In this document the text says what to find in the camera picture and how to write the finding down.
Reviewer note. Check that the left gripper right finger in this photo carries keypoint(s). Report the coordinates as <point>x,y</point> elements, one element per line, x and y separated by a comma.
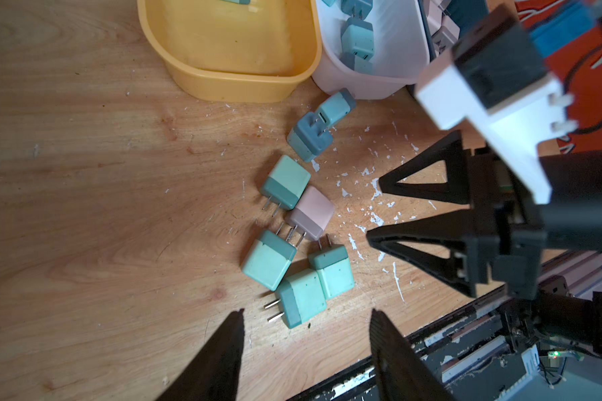
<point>400,374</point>

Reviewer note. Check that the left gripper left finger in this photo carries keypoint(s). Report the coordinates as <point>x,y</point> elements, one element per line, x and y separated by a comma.
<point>214,373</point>

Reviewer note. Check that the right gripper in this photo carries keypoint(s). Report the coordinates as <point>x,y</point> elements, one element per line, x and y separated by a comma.
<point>500,238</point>

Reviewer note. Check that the blue plug pile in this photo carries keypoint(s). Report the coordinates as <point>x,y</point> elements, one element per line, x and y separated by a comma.
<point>357,64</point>
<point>357,38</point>

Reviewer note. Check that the pink plug pile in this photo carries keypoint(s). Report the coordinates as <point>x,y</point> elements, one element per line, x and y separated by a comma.
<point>434,10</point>
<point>312,214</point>
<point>446,36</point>

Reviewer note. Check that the green plug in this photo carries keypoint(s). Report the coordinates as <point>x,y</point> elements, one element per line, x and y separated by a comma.
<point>269,258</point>
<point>299,298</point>
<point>332,264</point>
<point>285,185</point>
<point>240,2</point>

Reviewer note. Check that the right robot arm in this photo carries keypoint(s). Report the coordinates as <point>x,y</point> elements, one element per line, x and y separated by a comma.
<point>573,218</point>

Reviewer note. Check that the white storage bin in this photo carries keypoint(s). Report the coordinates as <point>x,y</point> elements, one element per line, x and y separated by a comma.
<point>401,50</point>

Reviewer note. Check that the dark teal storage bin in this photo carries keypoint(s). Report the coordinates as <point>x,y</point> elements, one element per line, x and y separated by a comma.
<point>464,13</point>

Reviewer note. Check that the yellow storage bin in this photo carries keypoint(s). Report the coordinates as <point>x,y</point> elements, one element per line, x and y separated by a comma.
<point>226,52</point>

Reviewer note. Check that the teal plug near white bin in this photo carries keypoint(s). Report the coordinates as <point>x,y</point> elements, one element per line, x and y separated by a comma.
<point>335,108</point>

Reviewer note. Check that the teal plug beside bin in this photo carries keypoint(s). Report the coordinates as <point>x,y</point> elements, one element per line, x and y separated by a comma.
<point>310,137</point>

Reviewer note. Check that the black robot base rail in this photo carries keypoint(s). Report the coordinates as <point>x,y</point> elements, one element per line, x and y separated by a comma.
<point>501,348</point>

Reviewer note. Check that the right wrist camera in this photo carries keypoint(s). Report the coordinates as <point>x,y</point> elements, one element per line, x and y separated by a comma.
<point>495,78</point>

